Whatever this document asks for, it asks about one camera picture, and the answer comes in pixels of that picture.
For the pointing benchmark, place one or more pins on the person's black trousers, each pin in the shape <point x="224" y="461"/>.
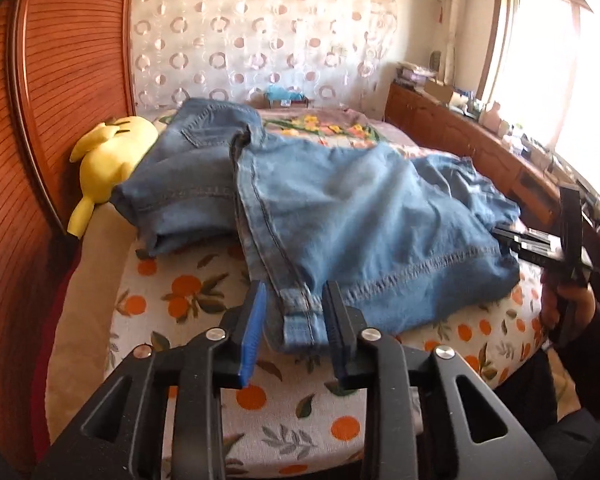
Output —
<point x="580" y="450"/>

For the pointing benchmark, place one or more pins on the beige window drape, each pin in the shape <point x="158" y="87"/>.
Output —
<point x="447" y="20"/>

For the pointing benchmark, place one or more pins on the cardboard box with blue cloth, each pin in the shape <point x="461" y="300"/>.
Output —
<point x="285" y="95"/>

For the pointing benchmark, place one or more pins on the circle-patterned white curtain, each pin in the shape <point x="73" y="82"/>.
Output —
<point x="255" y="25"/>

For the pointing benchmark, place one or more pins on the orange-print bedsheet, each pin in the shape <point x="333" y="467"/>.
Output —
<point x="290" y="420"/>

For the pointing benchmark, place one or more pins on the beige mattress pad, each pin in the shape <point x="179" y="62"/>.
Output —
<point x="80" y="310"/>

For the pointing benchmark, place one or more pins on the faded light blue denim pants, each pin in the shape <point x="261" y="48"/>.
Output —
<point x="355" y="220"/>

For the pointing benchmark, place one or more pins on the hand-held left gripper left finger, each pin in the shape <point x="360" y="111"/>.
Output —
<point x="252" y="332"/>

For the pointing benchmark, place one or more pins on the person's right hand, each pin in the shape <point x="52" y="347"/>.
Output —
<point x="550" y="310"/>

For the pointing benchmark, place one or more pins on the wooden-framed window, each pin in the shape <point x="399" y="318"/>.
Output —
<point x="545" y="60"/>

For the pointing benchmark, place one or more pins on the mid blue denim pants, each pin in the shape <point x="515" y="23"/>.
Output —
<point x="180" y="190"/>

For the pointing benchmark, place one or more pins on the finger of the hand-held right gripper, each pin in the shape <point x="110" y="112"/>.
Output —
<point x="540" y="256"/>
<point x="530" y="237"/>

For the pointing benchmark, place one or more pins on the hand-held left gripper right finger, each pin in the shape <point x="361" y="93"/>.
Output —
<point x="336" y="330"/>

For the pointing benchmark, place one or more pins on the floral blanket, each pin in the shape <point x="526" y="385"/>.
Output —
<point x="330" y="127"/>

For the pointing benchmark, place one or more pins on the wooden sideboard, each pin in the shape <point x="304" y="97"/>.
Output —
<point x="430" y="120"/>

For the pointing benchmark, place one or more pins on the yellow plush toy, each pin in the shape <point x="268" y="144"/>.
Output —
<point x="110" y="160"/>

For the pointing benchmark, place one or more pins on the white plastic bottle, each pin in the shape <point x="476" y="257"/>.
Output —
<point x="490" y="117"/>

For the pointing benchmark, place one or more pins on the wooden headboard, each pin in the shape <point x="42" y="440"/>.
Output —
<point x="55" y="110"/>

